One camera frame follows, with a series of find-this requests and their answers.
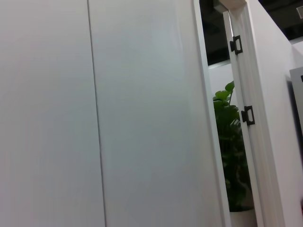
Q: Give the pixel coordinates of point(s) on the white plant pot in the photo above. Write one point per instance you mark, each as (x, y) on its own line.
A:
(241, 218)

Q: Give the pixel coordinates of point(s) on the green leafy plant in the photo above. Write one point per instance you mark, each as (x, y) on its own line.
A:
(229, 132)

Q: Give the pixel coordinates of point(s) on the white door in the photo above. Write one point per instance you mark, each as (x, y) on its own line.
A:
(239, 78)

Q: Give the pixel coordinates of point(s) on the black door hinge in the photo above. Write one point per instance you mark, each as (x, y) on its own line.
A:
(236, 45)
(248, 116)

